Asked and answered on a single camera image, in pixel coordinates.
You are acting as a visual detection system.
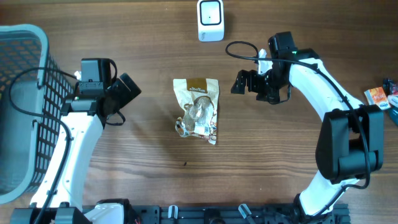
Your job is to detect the orange tissue pack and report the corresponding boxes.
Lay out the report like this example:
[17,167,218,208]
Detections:
[364,87,391,110]

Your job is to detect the grey plastic shopping basket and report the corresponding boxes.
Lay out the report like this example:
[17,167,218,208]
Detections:
[1,24,73,204]

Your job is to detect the beige plastic pouch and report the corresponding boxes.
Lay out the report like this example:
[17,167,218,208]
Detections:
[173,78,220,145]

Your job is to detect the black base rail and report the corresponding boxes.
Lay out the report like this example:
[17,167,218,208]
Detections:
[124,203,351,224]

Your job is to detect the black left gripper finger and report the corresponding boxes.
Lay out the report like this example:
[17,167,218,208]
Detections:
[111,78,133,109]
[119,73,142,99]

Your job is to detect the white barcode scanner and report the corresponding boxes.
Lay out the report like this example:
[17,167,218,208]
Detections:
[197,0,224,42]

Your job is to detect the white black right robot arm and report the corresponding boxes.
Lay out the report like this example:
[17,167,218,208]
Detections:
[243,47,384,223]

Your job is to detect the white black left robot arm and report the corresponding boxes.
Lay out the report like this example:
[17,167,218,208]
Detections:
[10,73,242,224]

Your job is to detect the red tissue pack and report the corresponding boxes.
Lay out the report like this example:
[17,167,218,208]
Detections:
[387,94,398,108]

